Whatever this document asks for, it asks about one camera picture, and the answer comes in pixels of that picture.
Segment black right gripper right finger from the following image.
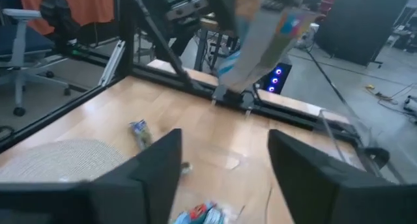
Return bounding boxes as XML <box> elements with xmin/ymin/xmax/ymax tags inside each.
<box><xmin>266</xmin><ymin>128</ymin><xmax>359</xmax><ymax>224</ymax></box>

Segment black computer purple lights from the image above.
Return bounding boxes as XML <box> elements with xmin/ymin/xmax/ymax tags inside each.
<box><xmin>259</xmin><ymin>63</ymin><xmax>293</xmax><ymax>95</ymax></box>

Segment clear plastic bin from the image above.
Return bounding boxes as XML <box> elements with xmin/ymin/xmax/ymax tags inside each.
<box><xmin>317</xmin><ymin>108</ymin><xmax>407</xmax><ymax>186</ymax></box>

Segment white green granola bar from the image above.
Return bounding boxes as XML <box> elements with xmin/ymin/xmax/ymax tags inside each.
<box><xmin>204</xmin><ymin>206</ymin><xmax>226</xmax><ymax>224</ymax></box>

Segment large black cabinet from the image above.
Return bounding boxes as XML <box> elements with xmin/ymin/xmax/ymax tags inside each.
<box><xmin>315</xmin><ymin>0</ymin><xmax>415</xmax><ymax>68</ymax></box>

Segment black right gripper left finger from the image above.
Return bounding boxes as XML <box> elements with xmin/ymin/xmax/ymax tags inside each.
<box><xmin>87</xmin><ymin>128</ymin><xmax>182</xmax><ymax>224</ymax></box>

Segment long black cable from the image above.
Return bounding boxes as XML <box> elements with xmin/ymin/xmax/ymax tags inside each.
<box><xmin>304</xmin><ymin>48</ymin><xmax>361</xmax><ymax>120</ymax></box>

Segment white blue office chair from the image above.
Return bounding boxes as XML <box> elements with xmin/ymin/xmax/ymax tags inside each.
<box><xmin>0</xmin><ymin>8</ymin><xmax>72</xmax><ymax>118</ymax></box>

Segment woven round mat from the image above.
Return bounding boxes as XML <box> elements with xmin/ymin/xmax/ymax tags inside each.
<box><xmin>0</xmin><ymin>138</ymin><xmax>132</xmax><ymax>184</ymax></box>

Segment silver aluminium bracket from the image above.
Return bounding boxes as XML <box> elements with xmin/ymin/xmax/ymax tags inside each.
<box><xmin>98</xmin><ymin>39</ymin><xmax>126</xmax><ymax>87</ymax></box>

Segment floor cable bundle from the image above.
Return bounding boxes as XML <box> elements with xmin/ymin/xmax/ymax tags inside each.
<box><xmin>364</xmin><ymin>83</ymin><xmax>417</xmax><ymax>124</ymax></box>

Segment orange fabric panel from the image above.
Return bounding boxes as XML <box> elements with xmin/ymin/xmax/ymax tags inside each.
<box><xmin>18</xmin><ymin>0</ymin><xmax>115</xmax><ymax>36</ymax></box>

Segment black metal rig frame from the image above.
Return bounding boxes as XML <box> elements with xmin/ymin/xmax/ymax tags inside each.
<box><xmin>0</xmin><ymin>0</ymin><xmax>392</xmax><ymax>173</ymax></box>

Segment grey electronics box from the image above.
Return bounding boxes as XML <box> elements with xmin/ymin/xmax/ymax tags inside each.
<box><xmin>143</xmin><ymin>0</ymin><xmax>209</xmax><ymax>23</ymax></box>

